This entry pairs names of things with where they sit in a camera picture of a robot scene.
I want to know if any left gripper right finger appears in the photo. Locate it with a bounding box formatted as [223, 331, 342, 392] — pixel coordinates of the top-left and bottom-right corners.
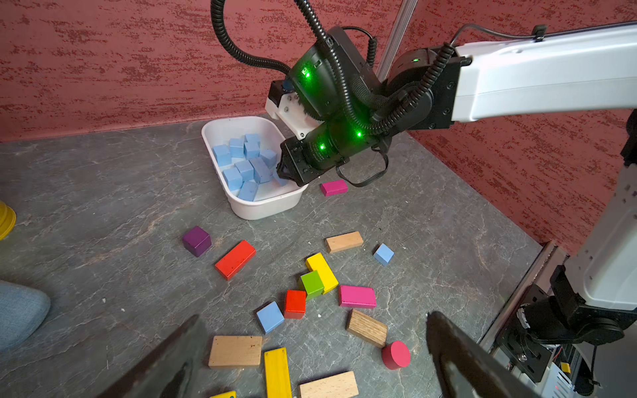
[426, 311, 537, 397]

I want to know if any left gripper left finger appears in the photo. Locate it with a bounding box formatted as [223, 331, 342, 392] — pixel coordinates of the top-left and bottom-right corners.
[99, 315, 207, 397]

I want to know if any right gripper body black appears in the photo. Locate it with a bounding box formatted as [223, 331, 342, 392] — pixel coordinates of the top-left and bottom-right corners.
[276, 118, 391, 187]

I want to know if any blue notched block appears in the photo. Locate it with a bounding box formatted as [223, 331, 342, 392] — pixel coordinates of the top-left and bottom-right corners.
[271, 168, 288, 187]

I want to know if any blue cube lowest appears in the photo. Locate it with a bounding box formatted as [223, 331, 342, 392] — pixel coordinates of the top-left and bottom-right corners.
[260, 149, 277, 169]

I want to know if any blue cube cluster c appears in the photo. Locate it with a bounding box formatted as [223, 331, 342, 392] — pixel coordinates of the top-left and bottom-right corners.
[244, 142, 260, 159]

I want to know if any white plastic tub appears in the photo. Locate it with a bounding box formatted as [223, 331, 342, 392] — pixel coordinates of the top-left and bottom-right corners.
[202, 116, 305, 221]

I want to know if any blue cube cluster b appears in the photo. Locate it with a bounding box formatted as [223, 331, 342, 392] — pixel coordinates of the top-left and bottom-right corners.
[235, 160, 255, 182]

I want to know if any blue cube top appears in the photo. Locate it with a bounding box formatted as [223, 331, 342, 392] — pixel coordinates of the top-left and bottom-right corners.
[229, 138, 245, 159]

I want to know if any blue cube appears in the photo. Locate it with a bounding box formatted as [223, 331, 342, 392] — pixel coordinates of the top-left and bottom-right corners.
[229, 138, 245, 159]
[222, 167, 244, 192]
[212, 144, 232, 167]
[256, 302, 285, 334]
[245, 134, 260, 146]

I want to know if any blue cube cluster a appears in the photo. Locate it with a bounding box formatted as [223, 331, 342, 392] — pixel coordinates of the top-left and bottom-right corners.
[373, 244, 395, 266]

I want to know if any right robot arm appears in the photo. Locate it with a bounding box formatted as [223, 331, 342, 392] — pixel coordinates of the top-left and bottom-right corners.
[266, 23, 636, 346]

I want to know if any magenta block top right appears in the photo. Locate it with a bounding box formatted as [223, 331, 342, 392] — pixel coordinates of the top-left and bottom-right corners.
[320, 180, 348, 197]

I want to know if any magenta block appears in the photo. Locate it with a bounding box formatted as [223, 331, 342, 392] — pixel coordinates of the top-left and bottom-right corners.
[320, 180, 348, 197]
[338, 285, 378, 308]

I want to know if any red cylinder block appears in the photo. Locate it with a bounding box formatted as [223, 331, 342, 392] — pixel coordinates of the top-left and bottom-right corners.
[382, 341, 411, 370]

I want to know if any tan block left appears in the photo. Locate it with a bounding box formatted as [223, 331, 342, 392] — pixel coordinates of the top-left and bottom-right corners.
[208, 335, 263, 368]

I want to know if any yellow block bottom left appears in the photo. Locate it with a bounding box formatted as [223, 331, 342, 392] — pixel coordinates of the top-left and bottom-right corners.
[210, 391, 238, 398]

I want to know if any tan block right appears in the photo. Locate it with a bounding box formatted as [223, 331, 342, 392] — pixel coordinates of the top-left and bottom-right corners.
[325, 232, 364, 254]

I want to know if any yellow upright block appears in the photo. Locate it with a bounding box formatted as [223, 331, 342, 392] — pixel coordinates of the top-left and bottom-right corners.
[305, 253, 338, 295]

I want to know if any dark wood block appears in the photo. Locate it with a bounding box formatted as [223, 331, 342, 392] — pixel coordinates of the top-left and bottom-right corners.
[346, 309, 388, 348]

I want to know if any yellow long block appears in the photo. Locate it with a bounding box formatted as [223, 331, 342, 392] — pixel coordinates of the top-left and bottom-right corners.
[264, 348, 292, 398]

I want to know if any tan long block bottom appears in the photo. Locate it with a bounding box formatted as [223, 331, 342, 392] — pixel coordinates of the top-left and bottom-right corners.
[300, 371, 359, 398]

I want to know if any red long block upper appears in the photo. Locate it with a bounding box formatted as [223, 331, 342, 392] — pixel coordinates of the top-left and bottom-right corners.
[215, 240, 256, 281]

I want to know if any green cube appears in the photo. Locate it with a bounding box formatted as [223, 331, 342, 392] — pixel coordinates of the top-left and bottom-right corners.
[300, 270, 324, 301]

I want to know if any purple cube block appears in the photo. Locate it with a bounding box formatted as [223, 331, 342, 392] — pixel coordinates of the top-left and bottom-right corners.
[182, 226, 212, 257]

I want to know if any magenta block centre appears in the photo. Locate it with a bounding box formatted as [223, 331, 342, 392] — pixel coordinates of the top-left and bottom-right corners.
[338, 285, 378, 308]

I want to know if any grey glasses case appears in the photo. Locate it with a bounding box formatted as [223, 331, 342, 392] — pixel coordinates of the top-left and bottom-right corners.
[1, 280, 51, 351]

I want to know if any yellow pencil bucket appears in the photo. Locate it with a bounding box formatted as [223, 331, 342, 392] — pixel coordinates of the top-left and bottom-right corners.
[0, 202, 17, 240]

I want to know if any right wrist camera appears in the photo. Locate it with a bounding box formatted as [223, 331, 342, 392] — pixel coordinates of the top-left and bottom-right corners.
[265, 80, 323, 141]

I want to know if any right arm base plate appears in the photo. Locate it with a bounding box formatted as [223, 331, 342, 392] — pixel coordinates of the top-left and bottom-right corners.
[494, 283, 598, 396]

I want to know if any aluminium front rail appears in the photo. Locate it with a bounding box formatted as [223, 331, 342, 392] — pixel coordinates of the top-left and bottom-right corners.
[477, 240, 637, 398]

